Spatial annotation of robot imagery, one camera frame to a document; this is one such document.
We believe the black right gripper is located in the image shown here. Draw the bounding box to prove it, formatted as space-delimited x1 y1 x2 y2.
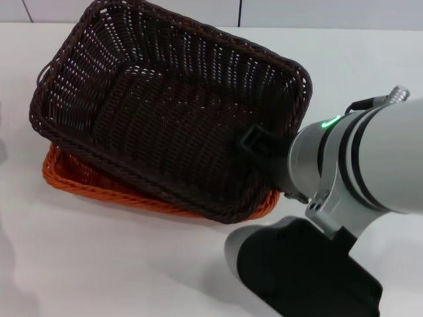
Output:
238 126 299 194

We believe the dark brown woven plastic basket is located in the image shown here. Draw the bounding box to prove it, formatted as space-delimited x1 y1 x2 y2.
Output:
28 0 313 225

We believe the orange woven plastic basket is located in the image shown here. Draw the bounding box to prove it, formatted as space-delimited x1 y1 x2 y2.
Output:
42 143 281 227

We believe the silver wrist camera mount bracket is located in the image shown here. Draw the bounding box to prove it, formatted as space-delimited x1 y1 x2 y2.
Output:
305 158 361 240

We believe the black cable with metal plug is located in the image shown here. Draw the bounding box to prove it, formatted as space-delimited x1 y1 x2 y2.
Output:
345 85 411 115

